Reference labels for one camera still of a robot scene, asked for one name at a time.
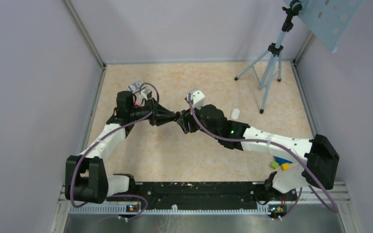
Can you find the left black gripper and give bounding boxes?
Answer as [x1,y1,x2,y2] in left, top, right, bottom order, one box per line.
[129,97,176,126]

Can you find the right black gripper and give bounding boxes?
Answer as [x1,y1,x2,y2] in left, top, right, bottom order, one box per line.
[177,101,220,140]

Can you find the white earbud charging case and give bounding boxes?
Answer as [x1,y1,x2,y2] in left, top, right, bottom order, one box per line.
[231,108,240,120]

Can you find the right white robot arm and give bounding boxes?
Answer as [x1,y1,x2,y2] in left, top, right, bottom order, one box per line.
[177,104,339,200]

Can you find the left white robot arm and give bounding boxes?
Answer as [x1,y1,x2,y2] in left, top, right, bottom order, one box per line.
[65,91,180,206]

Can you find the grey playing card box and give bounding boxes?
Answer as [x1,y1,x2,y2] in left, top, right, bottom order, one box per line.
[126,79,143,93]

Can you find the light blue tripod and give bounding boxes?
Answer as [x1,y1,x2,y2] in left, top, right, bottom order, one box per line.
[234,0,303,114]

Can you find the green cube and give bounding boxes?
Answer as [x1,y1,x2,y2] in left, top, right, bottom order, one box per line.
[270,161,279,170]

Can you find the blue toy car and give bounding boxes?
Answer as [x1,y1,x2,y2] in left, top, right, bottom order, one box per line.
[274,157,292,165]

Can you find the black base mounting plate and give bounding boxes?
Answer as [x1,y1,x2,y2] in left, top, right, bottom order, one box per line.
[107,182,297,210]

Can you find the yellow cube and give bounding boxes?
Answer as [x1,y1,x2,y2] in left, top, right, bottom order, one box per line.
[280,163,290,171]

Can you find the perforated blue metal panel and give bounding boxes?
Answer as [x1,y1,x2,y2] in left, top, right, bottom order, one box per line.
[283,0,363,53]

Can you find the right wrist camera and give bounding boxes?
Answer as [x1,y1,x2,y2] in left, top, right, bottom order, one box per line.
[186,88,205,109]

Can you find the white cable duct rail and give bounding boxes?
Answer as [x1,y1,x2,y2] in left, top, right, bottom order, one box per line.
[69,204,271,215]

